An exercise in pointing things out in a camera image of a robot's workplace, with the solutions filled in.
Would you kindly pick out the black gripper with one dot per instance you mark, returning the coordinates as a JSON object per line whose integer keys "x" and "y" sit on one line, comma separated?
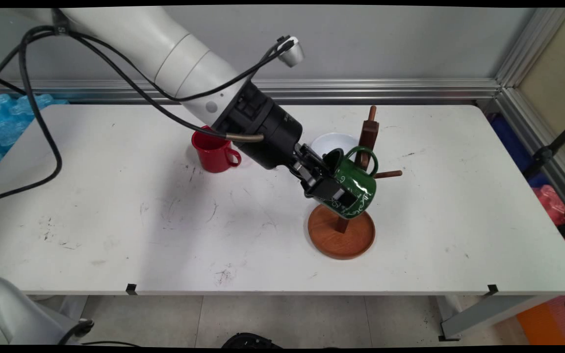
{"x": 268, "y": 130}

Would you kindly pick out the green enamel mug white print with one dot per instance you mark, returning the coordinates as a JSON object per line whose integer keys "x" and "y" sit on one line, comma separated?
{"x": 358, "y": 184}

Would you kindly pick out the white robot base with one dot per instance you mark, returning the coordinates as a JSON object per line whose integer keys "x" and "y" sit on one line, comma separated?
{"x": 12, "y": 314}

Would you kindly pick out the white bowl blue outside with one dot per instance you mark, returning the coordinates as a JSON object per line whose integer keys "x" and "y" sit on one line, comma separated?
{"x": 334, "y": 142}

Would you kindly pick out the wooden mug tree stand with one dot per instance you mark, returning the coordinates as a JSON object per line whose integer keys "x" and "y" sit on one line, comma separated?
{"x": 341, "y": 240}

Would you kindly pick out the red mug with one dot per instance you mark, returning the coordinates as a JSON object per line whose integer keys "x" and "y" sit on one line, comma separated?
{"x": 211, "y": 157}

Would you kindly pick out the black object on floor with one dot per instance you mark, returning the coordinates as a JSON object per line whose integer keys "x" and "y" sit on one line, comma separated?
{"x": 250, "y": 340}

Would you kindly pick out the blue plastic item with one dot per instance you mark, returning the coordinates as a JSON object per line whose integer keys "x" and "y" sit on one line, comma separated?
{"x": 513, "y": 142}

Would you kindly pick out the black table edge clip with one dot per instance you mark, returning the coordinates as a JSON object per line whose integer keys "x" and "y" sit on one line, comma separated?
{"x": 492, "y": 289}
{"x": 131, "y": 289}

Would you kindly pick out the grey table leg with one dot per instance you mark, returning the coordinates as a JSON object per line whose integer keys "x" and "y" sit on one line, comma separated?
{"x": 74, "y": 306}
{"x": 488, "y": 314}

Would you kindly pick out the black tripod stand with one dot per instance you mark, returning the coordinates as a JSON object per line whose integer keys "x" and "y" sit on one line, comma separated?
{"x": 550, "y": 149}

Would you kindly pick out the red plastic bag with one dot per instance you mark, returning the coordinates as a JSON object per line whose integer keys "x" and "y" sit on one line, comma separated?
{"x": 552, "y": 203}

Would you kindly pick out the orange box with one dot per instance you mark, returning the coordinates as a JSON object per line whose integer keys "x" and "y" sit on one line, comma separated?
{"x": 542, "y": 323}

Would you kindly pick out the blue plastic bubble wrap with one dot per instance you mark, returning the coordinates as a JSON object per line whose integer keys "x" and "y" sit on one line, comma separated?
{"x": 3, "y": 122}

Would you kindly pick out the long aluminium frame rail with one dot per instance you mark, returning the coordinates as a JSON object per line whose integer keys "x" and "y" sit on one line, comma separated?
{"x": 385, "y": 90}

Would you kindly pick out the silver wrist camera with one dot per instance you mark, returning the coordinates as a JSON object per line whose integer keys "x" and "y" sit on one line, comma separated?
{"x": 292, "y": 53}

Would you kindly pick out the short aluminium frame rail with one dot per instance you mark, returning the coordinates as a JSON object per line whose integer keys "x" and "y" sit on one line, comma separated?
{"x": 542, "y": 142}

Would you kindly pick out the aluminium frame post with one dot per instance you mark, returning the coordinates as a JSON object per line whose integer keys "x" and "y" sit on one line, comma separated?
{"x": 532, "y": 46}

